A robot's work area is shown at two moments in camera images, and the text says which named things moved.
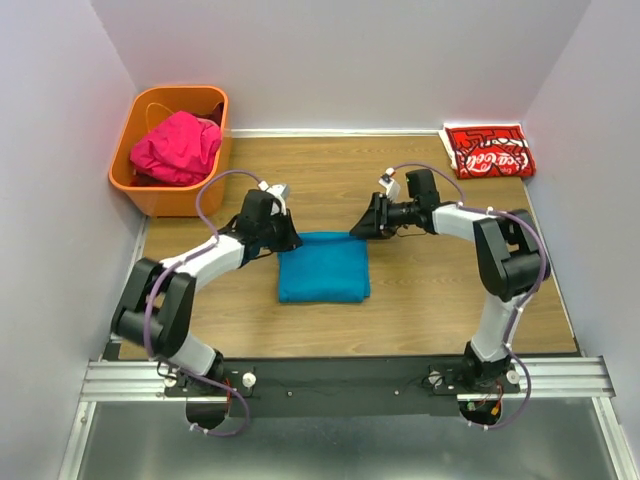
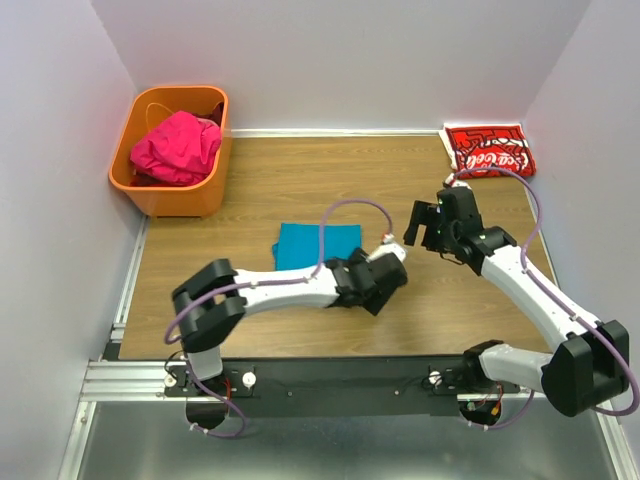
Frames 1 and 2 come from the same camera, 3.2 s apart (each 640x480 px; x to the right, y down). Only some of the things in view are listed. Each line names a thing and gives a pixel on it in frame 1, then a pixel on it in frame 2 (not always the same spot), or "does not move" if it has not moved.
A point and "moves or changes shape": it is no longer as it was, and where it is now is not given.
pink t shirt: [178, 150] does not move
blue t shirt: [328, 267] moves or changes shape
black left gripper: [290, 239] -> [376, 299]
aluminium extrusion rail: [556, 377] does not move
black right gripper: [374, 222] -> [425, 213]
